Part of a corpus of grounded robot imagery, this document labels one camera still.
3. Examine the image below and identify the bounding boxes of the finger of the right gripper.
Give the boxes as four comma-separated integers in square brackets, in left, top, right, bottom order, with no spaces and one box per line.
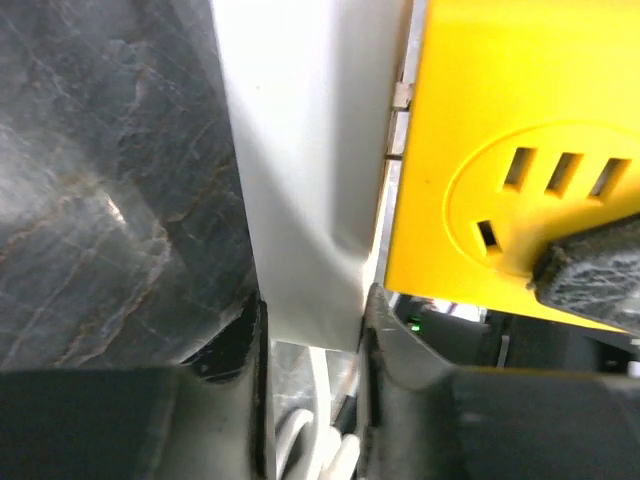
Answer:
[530,213,639,333]

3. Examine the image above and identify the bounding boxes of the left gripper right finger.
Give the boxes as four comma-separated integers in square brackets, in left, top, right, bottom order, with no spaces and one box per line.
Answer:
[357,284,639,479]

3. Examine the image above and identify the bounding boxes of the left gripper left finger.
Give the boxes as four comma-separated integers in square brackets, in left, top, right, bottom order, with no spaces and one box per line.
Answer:
[1,295,268,479]

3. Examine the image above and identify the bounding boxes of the yellow plug adapter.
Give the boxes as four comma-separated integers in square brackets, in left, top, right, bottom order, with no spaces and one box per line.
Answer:
[384,1,639,330]

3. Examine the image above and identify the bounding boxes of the white power strip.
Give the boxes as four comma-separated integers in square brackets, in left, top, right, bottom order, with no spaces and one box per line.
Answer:
[211,1,413,351]

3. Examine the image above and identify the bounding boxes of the white coiled power cord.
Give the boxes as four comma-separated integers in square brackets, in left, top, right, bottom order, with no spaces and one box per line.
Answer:
[274,347,364,480]

